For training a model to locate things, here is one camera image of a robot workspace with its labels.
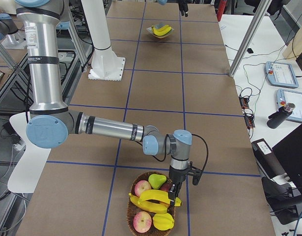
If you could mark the yellow banana short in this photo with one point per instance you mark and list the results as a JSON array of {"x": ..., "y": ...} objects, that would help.
[{"x": 163, "y": 222}]

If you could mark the pink apple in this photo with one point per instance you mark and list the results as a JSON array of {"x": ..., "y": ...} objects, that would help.
[
  {"x": 142, "y": 222},
  {"x": 141, "y": 186}
]

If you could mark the far teach pendant tablet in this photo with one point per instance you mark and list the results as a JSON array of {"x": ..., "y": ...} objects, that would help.
[{"x": 281, "y": 75}]

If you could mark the red cylinder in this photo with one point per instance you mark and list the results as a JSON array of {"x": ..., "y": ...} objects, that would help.
[{"x": 221, "y": 8}]

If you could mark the orange circuit board lower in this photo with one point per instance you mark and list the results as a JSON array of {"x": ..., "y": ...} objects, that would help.
[{"x": 249, "y": 120}]

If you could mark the teach pendant tablet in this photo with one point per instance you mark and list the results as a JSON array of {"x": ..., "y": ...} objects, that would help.
[
  {"x": 281, "y": 75},
  {"x": 284, "y": 96}
]

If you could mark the pink apple front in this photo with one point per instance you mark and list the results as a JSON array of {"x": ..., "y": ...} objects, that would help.
[{"x": 142, "y": 222}]

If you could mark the orange circuit board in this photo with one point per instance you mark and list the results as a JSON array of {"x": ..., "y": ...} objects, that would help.
[
  {"x": 249, "y": 120},
  {"x": 243, "y": 102}
]

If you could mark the aluminium frame post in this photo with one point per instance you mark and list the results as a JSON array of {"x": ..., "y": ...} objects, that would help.
[{"x": 255, "y": 22}]

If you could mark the black monitor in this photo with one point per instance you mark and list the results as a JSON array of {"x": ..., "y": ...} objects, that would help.
[{"x": 289, "y": 154}]

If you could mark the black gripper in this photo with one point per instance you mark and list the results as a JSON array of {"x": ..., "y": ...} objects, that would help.
[
  {"x": 183, "y": 6},
  {"x": 178, "y": 175}
]

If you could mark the small black puck sensor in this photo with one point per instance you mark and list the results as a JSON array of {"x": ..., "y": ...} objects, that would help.
[{"x": 249, "y": 50}]

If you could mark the wicker fruit basket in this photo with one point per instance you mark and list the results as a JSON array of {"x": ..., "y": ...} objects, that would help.
[{"x": 132, "y": 210}]

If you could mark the white chair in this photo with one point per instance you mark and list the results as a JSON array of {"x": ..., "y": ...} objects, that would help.
[{"x": 29, "y": 168}]

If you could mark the grey square plate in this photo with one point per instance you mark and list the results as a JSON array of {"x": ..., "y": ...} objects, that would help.
[{"x": 159, "y": 37}]

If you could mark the orange circuit board upper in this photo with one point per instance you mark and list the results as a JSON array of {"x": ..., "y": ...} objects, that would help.
[{"x": 243, "y": 102}]

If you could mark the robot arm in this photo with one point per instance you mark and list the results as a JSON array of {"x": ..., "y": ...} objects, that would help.
[{"x": 128, "y": 105}]

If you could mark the pink apple rear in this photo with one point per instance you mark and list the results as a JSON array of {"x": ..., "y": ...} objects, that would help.
[{"x": 141, "y": 186}]

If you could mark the red mango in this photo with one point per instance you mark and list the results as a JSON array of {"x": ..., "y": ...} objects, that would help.
[{"x": 166, "y": 187}]

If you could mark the green pear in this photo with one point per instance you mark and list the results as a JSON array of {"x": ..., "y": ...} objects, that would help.
[{"x": 156, "y": 180}]

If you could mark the black box with label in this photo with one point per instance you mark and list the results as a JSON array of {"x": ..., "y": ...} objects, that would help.
[{"x": 267, "y": 159}]

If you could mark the near teach pendant tablet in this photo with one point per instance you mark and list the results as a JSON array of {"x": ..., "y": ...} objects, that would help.
[{"x": 284, "y": 96}]

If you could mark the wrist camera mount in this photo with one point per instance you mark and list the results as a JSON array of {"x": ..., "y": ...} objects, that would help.
[{"x": 196, "y": 174}]

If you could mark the monitor stand base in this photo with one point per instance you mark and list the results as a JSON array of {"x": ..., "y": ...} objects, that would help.
[{"x": 284, "y": 200}]

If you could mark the yellow banana bunch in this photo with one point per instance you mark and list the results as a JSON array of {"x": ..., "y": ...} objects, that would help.
[{"x": 154, "y": 194}]

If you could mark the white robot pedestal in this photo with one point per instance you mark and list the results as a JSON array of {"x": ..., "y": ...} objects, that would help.
[{"x": 105, "y": 64}]

